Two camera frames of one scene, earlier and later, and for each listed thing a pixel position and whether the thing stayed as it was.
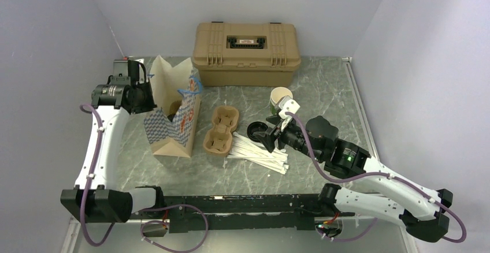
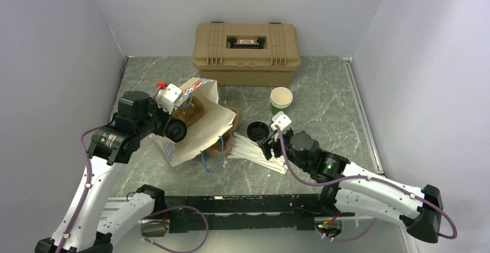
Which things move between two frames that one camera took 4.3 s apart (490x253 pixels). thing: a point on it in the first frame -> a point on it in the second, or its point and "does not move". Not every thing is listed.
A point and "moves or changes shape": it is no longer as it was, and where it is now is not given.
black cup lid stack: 256,126 does not move
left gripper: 145,84 -> 166,118
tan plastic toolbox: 246,54 does not move
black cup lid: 171,117 moves or changes shape
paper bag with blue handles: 170,123 -> 203,130
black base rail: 196,213 does not move
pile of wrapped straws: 245,148 does not move
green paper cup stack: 277,94 does not move
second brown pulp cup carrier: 218,142 does not move
